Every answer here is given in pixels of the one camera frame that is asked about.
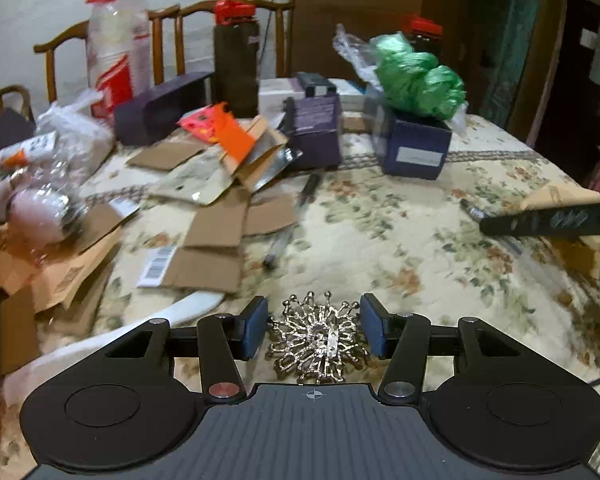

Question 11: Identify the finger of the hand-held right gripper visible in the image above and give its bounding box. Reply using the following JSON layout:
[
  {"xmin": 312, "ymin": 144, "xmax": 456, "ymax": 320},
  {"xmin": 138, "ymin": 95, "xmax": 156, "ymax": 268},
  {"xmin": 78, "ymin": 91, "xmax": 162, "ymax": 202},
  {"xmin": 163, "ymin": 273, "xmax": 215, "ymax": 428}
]
[{"xmin": 480, "ymin": 202, "xmax": 600, "ymax": 239}]

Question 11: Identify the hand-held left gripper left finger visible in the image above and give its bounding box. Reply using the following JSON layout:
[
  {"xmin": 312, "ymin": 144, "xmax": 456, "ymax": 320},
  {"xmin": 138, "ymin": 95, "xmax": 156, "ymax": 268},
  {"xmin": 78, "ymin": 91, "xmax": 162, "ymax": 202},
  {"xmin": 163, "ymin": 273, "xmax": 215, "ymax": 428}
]
[{"xmin": 104, "ymin": 296, "xmax": 271, "ymax": 406}]

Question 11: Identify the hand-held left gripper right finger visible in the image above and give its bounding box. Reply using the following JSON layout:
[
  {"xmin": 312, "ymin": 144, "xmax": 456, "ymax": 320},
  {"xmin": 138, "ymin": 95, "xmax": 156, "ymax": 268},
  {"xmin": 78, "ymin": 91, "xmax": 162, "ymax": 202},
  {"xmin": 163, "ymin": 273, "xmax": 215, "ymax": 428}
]
[{"xmin": 359, "ymin": 292, "xmax": 524, "ymax": 406}]

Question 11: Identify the silver brooch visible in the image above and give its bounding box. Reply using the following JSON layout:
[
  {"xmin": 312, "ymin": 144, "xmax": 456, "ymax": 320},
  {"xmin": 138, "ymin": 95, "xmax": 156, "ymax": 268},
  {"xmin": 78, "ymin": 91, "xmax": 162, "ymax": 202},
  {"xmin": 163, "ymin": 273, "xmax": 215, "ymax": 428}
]
[{"xmin": 265, "ymin": 290, "xmax": 371, "ymax": 386}]

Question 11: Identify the clear ballpoint pen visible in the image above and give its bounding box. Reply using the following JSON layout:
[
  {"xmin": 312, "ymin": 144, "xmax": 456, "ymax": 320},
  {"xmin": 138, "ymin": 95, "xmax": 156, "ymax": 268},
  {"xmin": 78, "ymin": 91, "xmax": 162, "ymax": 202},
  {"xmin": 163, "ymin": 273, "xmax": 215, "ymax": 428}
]
[
  {"xmin": 459, "ymin": 198, "xmax": 531, "ymax": 257},
  {"xmin": 261, "ymin": 229, "xmax": 294, "ymax": 272}
]

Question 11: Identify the floral cloth covered desktop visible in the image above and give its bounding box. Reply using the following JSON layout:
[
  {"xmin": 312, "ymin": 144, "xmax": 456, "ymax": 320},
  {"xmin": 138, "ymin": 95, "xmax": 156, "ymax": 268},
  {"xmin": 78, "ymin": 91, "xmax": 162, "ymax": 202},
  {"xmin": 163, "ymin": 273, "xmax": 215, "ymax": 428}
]
[{"xmin": 0, "ymin": 77, "xmax": 600, "ymax": 480}]

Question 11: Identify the brown cardboard box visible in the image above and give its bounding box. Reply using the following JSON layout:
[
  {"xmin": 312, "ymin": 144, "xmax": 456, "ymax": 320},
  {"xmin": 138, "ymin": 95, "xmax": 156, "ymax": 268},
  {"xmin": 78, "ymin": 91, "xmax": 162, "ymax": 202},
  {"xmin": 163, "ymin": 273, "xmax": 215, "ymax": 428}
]
[{"xmin": 519, "ymin": 182, "xmax": 600, "ymax": 281}]

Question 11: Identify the brown cardboard piece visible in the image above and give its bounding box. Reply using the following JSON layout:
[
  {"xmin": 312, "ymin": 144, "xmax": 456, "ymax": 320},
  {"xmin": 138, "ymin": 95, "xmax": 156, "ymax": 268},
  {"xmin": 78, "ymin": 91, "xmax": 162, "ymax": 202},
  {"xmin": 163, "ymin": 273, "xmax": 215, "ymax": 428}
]
[
  {"xmin": 0, "ymin": 204, "xmax": 125, "ymax": 312},
  {"xmin": 181, "ymin": 194, "xmax": 252, "ymax": 249},
  {"xmin": 126, "ymin": 139, "xmax": 207, "ymax": 172},
  {"xmin": 164, "ymin": 246, "xmax": 244, "ymax": 294}
]

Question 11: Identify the white curved plastic piece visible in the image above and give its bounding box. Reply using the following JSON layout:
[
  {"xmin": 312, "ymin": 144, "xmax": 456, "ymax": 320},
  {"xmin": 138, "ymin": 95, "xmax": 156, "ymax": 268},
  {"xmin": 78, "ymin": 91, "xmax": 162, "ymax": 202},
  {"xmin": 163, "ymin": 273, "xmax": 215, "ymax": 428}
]
[{"xmin": 85, "ymin": 289, "xmax": 227, "ymax": 342}]

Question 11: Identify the white barcode label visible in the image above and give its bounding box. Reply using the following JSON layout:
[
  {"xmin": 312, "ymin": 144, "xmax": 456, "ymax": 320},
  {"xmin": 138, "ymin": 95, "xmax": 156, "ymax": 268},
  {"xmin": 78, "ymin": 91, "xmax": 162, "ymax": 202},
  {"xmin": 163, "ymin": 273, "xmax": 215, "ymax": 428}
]
[{"xmin": 136, "ymin": 244, "xmax": 179, "ymax": 289}]

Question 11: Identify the navy blue box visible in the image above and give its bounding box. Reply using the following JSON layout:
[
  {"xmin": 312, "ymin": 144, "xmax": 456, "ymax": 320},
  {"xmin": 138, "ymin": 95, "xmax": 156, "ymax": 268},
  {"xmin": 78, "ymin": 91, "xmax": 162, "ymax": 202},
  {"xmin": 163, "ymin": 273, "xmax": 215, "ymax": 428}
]
[{"xmin": 379, "ymin": 104, "xmax": 454, "ymax": 182}]

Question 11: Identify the black pen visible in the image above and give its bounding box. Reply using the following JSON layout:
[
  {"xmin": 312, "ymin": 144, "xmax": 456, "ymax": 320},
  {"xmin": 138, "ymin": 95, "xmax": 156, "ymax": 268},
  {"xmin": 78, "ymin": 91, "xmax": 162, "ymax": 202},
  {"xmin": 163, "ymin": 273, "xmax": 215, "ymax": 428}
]
[{"xmin": 294, "ymin": 171, "xmax": 324, "ymax": 207}]

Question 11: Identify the silver foil pouch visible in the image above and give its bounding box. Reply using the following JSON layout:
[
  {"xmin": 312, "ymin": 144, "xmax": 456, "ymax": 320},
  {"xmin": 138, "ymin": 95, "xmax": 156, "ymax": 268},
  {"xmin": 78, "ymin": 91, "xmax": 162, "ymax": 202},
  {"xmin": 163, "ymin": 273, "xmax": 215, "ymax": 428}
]
[{"xmin": 149, "ymin": 161, "xmax": 239, "ymax": 207}]

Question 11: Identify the green plastic ribbon bundle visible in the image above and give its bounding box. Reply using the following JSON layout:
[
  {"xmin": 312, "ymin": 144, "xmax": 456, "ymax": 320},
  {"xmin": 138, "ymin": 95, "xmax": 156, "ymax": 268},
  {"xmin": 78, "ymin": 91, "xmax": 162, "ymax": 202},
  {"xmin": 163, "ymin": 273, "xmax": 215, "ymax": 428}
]
[{"xmin": 374, "ymin": 34, "xmax": 469, "ymax": 122}]

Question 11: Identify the green curtain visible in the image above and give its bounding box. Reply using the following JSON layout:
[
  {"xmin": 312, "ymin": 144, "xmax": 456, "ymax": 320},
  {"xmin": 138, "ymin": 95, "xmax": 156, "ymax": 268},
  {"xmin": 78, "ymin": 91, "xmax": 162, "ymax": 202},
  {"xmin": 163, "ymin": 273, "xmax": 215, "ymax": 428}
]
[{"xmin": 471, "ymin": 0, "xmax": 542, "ymax": 127}]

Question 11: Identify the orange packet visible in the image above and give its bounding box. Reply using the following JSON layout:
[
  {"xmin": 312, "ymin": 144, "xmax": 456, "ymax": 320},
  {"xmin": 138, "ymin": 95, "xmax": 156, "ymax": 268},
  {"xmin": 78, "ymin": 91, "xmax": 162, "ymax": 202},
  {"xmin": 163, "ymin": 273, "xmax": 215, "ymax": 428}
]
[{"xmin": 176, "ymin": 101, "xmax": 264, "ymax": 172}]

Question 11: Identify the purple box with barcode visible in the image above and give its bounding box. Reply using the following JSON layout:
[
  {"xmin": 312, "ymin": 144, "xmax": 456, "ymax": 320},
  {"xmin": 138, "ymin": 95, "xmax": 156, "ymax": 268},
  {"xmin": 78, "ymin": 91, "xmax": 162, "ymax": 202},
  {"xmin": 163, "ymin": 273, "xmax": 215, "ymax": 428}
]
[{"xmin": 284, "ymin": 92, "xmax": 344, "ymax": 172}]

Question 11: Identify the dark bottle with red lid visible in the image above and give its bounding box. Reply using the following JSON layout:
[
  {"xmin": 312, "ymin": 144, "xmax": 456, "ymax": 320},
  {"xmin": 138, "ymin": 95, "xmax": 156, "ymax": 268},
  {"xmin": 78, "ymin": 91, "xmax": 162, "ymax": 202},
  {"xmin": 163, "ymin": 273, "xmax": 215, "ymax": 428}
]
[
  {"xmin": 405, "ymin": 14, "xmax": 444, "ymax": 57},
  {"xmin": 211, "ymin": 0, "xmax": 261, "ymax": 119}
]

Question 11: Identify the white cardboard box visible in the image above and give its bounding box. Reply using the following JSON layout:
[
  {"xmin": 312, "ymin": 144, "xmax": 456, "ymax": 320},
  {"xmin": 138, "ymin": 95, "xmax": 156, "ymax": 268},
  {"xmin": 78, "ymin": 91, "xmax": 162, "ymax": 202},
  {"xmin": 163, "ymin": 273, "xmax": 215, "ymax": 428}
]
[{"xmin": 257, "ymin": 78, "xmax": 307, "ymax": 117}]

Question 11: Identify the long purple box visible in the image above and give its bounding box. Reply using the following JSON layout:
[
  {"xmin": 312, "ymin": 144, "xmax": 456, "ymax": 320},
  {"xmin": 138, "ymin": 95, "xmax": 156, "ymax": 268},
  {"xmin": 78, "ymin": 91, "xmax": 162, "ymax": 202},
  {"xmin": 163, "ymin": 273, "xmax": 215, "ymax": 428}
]
[{"xmin": 112, "ymin": 71, "xmax": 216, "ymax": 147}]

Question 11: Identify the small dark box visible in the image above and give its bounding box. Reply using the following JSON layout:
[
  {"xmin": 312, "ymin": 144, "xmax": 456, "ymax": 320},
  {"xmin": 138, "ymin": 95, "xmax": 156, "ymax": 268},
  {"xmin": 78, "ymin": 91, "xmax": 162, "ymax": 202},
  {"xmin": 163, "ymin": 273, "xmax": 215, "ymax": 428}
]
[{"xmin": 295, "ymin": 71, "xmax": 339, "ymax": 99}]

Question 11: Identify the wooden wardrobe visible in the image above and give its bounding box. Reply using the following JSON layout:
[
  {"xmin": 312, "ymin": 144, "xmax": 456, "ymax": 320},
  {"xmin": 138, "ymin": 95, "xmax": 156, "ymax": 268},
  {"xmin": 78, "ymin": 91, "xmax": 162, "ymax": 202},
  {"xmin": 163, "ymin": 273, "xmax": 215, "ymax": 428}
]
[{"xmin": 289, "ymin": 0, "xmax": 477, "ymax": 82}]

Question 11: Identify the sleeve of paper cups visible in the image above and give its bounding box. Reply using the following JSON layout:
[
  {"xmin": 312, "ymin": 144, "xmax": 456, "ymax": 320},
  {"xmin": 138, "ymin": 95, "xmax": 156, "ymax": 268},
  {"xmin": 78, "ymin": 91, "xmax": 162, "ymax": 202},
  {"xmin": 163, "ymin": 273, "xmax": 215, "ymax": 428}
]
[{"xmin": 84, "ymin": 0, "xmax": 152, "ymax": 117}]

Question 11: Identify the straight-backed wooden chair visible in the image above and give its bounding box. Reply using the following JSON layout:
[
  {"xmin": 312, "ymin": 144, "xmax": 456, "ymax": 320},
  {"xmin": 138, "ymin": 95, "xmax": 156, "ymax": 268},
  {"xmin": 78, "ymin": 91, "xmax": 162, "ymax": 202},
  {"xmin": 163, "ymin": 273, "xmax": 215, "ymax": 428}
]
[{"xmin": 32, "ymin": 0, "xmax": 294, "ymax": 107}]

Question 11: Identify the round-backed wooden chair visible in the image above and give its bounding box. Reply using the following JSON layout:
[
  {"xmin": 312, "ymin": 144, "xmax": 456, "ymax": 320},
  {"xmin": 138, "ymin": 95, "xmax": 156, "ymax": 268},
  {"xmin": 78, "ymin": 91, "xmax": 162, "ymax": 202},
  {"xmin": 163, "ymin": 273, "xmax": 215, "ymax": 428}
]
[{"xmin": 0, "ymin": 84, "xmax": 37, "ymax": 132}]

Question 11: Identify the black cable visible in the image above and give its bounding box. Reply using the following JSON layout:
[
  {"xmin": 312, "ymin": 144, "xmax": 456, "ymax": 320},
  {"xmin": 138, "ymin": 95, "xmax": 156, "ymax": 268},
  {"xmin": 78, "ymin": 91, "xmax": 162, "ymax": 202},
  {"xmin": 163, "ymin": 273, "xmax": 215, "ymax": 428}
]
[{"xmin": 259, "ymin": 0, "xmax": 287, "ymax": 77}]

